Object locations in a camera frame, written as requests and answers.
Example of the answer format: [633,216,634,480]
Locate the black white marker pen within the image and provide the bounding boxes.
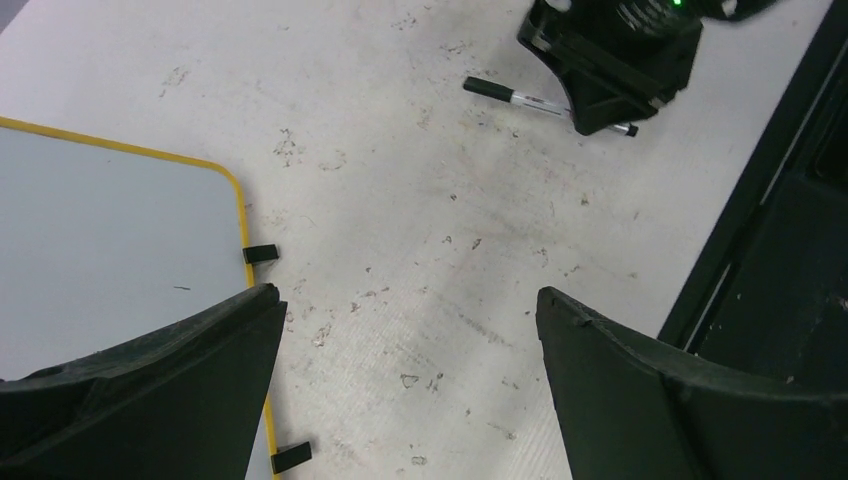
[462,74,657,137]

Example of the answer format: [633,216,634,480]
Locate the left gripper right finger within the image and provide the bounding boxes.
[535,287,847,479]

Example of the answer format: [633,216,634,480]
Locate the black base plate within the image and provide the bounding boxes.
[658,1,847,391]

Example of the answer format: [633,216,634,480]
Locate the yellow framed whiteboard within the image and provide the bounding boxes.
[1,118,311,479]

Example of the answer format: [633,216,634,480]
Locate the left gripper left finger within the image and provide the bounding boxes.
[1,283,287,479]

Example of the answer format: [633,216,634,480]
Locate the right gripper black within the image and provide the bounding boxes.
[517,1,703,136]

